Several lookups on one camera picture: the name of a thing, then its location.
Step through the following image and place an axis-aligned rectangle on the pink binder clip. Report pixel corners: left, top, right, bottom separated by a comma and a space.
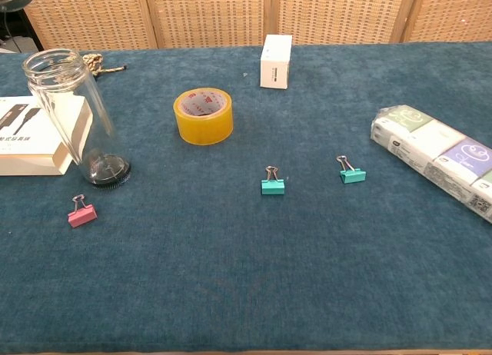
67, 194, 98, 229

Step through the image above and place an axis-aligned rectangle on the teal binder clip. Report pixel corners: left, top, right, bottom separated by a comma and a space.
261, 164, 286, 196
335, 155, 367, 184

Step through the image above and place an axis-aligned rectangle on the knotted beige rope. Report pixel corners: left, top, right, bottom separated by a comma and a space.
82, 53, 128, 78

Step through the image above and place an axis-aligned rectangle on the blue-green fabric tablecloth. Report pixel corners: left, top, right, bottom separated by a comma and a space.
0, 41, 492, 354

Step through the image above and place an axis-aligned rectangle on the clear glass jar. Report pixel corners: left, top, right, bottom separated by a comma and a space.
22, 48, 132, 190

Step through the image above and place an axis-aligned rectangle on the small upright white box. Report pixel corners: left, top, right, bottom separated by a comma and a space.
259, 34, 293, 90

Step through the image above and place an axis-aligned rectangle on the flat white product box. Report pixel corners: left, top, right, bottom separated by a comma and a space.
0, 95, 94, 177

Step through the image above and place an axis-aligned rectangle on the plastic-wrapped tissue multipack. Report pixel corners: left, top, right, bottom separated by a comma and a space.
370, 104, 492, 224

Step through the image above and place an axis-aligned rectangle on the woven wicker screen panel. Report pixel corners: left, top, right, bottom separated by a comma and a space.
401, 0, 492, 44
271, 0, 418, 46
22, 0, 158, 51
144, 0, 276, 49

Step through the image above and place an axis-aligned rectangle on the yellow packing tape roll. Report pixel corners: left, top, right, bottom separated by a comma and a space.
172, 87, 234, 145

